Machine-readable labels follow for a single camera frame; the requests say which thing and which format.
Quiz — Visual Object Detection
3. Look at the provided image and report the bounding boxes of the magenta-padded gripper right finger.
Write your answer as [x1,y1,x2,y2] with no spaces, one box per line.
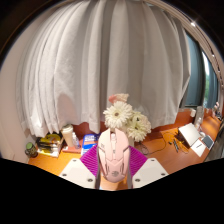
[127,145,170,190]

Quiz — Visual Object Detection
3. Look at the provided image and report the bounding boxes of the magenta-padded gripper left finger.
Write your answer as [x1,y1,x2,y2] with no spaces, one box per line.
[59,143,102,190]

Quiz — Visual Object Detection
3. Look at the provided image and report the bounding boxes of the pink computer mouse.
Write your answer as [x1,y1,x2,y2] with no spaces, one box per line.
[97,128,131,184]

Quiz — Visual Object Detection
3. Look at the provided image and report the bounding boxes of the red-brown book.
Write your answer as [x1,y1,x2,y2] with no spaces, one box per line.
[62,145,83,154]

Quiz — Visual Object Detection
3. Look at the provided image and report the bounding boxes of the white ceramic vase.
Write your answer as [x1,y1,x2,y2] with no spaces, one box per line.
[127,134,136,148]

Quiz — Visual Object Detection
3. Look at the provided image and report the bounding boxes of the clear spray bottle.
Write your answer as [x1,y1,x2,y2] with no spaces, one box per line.
[71,132,82,150]

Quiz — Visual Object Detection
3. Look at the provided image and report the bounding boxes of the beige tumbler cup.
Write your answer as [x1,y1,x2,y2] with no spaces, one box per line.
[60,123,77,148]

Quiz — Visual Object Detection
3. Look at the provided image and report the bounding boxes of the black pen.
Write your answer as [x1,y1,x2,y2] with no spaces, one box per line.
[172,139,180,154]

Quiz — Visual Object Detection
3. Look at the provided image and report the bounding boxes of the cream book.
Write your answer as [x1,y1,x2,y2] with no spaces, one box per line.
[35,147,63,158]

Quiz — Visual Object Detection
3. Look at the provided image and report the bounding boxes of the yellow book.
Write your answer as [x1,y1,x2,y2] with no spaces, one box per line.
[39,133,63,143]

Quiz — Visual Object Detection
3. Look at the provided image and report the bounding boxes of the white and pink flower bunch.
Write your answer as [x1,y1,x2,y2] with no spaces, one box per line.
[102,93,152,143]

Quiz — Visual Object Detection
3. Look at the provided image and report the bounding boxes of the silver laptop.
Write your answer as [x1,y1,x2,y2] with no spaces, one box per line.
[178,122,203,148]

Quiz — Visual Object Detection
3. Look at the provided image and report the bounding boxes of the green and black mug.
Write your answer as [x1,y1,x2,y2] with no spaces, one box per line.
[24,141,39,159]

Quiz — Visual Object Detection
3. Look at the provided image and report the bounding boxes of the white paper sheet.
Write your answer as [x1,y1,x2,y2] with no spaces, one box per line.
[190,139,208,158]

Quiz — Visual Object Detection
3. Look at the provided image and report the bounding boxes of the grey phone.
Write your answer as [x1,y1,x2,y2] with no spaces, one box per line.
[201,134,215,150]

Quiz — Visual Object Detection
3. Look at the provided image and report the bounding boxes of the white curtain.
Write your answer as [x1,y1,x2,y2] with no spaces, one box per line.
[14,0,193,138]

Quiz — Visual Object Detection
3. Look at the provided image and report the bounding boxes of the dark framed window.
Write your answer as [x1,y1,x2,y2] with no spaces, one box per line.
[181,31,221,109]

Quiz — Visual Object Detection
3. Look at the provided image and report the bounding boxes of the black cable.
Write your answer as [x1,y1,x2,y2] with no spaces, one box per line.
[136,131,181,157]

